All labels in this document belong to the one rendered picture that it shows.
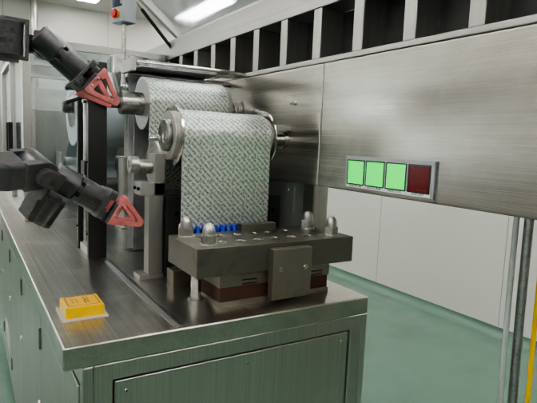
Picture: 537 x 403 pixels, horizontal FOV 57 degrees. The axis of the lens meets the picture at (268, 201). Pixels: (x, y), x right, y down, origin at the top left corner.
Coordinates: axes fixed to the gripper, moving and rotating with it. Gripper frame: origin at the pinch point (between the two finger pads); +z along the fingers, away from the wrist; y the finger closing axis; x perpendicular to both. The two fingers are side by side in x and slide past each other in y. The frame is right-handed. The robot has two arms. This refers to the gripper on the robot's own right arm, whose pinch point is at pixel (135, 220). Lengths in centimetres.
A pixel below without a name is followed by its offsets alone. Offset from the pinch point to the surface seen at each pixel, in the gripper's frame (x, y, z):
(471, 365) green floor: 21, -61, 241
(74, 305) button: -19.3, 13.0, -6.1
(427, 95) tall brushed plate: 46, 42, 22
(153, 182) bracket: 9.8, -6.7, 1.4
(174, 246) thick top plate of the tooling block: -0.9, 8.3, 7.7
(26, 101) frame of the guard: 20, -102, -25
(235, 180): 20.2, 0.7, 16.4
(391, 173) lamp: 33, 35, 29
